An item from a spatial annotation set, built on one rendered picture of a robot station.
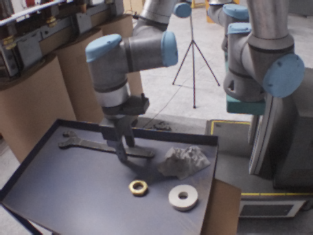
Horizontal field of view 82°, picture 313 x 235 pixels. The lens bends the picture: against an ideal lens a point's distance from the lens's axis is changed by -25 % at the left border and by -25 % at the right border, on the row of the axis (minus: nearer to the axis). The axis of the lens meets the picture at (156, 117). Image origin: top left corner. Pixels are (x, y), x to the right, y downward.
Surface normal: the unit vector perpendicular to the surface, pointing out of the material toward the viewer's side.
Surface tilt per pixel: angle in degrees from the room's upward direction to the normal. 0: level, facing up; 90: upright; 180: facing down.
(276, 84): 95
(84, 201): 0
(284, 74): 95
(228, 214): 26
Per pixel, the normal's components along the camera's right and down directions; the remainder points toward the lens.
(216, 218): 0.32, -0.68
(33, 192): -0.11, -0.80
